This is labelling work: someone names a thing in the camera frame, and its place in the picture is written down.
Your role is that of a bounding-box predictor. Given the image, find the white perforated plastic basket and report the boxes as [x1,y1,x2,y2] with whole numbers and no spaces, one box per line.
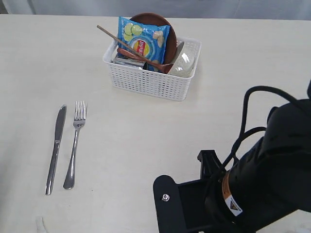
[103,37,202,101]

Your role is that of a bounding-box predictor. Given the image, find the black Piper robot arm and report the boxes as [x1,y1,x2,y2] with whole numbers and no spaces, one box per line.
[155,86,311,233]

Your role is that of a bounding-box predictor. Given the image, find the silver metal moka pot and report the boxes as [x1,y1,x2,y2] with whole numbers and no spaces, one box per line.
[112,55,148,70]

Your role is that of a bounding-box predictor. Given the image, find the silver metal knife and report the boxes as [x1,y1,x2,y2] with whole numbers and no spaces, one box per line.
[45,105,67,195]

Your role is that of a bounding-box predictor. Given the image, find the brown wooden plate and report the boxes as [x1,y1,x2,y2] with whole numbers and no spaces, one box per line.
[130,13,177,64]

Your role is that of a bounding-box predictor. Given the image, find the black camera cable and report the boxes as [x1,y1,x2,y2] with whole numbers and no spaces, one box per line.
[204,85,304,195]

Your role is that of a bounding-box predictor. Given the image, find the silver metal fork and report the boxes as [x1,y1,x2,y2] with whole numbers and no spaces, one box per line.
[63,101,86,190]

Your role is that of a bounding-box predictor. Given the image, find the dark red wooden spoon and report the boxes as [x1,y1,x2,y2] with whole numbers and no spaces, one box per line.
[117,48,173,74]

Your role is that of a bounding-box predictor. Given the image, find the white ceramic bowl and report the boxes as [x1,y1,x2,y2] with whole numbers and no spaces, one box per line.
[168,42,195,78]

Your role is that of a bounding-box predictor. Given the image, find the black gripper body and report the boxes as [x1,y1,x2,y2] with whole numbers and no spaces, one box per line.
[178,150,233,233]

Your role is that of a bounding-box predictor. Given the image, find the blue Lay's chips bag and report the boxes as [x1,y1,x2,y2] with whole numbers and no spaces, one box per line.
[118,17,170,64]

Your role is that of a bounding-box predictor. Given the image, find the brown wooden chopstick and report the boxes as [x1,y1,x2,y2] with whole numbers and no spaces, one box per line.
[97,25,158,66]

